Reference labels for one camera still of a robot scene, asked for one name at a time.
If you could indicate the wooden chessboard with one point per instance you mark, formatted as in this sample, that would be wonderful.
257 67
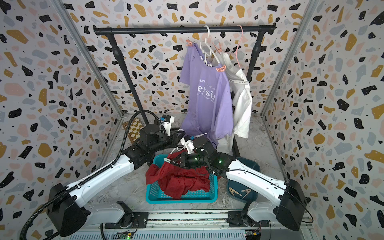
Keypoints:
134 130

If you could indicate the pink clothespin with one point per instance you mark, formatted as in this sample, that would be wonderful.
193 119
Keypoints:
189 43
221 69

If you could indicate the aluminium corner profile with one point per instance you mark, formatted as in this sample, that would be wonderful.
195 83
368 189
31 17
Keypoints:
64 15
290 54

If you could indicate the purple garment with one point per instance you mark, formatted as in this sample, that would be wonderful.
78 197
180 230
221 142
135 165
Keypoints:
210 105

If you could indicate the dark teal clothespin bin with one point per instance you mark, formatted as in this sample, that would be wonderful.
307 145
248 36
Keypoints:
239 191

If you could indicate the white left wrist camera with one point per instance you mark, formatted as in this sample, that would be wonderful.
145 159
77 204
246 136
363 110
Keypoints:
167 122

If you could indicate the red garment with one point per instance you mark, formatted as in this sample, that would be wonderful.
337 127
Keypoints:
177 180

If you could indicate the aluminium corner profile right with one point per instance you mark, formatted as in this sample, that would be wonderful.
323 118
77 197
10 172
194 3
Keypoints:
290 54

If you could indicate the dark grey clothes rack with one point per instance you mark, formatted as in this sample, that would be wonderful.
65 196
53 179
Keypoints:
110 33

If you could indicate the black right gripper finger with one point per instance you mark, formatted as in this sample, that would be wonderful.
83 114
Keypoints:
176 163
175 156

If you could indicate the white printed t-shirt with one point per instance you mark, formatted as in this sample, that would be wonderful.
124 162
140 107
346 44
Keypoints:
242 102

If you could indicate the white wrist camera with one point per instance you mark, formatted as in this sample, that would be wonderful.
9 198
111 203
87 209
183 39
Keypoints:
167 122
188 144

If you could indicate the pink wire hanger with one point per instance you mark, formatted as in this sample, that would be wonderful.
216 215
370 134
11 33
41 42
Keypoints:
237 48

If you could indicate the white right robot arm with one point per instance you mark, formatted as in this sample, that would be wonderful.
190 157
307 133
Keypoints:
286 200

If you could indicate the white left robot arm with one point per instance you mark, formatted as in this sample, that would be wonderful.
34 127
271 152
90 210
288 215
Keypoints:
70 210

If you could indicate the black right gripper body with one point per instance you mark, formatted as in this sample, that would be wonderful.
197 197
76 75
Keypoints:
192 162

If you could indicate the teal laundry basket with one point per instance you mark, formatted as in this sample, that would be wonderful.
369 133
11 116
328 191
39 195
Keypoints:
156 195

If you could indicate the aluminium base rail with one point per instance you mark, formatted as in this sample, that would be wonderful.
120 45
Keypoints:
194 225

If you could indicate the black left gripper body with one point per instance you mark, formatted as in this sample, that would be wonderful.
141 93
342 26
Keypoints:
172 140

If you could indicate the aluminium corner profile left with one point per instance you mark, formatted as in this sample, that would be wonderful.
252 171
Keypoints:
64 15

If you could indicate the white plastic hangers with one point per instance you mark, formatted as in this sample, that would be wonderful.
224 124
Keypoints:
206 49

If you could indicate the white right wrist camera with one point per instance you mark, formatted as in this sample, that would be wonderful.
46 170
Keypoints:
188 144

